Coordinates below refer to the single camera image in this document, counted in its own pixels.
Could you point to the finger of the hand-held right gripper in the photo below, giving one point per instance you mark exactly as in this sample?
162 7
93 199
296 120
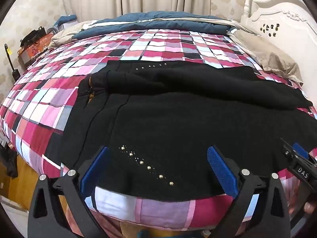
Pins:
300 150

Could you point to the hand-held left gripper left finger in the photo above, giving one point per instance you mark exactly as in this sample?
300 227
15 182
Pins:
92 171

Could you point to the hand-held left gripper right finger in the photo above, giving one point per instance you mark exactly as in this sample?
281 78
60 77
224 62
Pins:
221 169

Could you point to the black studded pants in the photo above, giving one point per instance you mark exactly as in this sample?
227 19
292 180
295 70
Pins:
178 119

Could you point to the person's right hand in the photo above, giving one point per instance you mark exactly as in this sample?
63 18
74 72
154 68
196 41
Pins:
310 207

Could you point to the pink plaid blanket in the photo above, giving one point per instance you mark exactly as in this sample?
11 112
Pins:
49 104

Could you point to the dark cloth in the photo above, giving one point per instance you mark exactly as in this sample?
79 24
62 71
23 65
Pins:
10 161

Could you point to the beige pillow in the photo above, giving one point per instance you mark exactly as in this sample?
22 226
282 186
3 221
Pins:
275 59
66 36

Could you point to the black handheld radio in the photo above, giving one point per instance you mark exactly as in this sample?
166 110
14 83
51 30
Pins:
15 74

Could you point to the dark headboard stickers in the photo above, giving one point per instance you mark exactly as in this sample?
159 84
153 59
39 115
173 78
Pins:
270 29

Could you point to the orange box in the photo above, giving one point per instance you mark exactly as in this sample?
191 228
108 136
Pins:
33 50

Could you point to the white carved headboard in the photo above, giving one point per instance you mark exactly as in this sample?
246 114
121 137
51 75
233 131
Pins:
292 14

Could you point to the black bag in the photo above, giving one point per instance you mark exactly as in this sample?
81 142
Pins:
33 36

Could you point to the blue cushion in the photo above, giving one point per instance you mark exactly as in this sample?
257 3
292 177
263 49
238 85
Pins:
65 21

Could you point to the blue duvet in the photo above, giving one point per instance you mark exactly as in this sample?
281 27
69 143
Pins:
153 24

